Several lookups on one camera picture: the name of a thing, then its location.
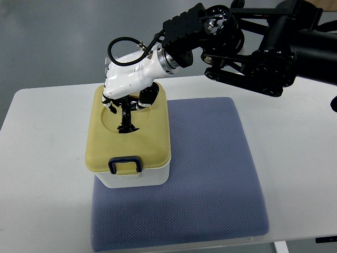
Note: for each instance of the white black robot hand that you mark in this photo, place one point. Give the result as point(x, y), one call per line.
point(137, 78)

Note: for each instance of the yellow box lid black handle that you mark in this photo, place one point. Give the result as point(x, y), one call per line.
point(148, 139)

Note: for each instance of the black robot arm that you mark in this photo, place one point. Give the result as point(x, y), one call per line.
point(169, 9)

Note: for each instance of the white storage box base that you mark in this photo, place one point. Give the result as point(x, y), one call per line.
point(148, 177)

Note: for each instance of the blue grey textured mat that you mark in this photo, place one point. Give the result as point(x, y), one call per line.
point(212, 193)

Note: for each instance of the black table bracket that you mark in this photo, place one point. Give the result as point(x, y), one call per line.
point(321, 240)

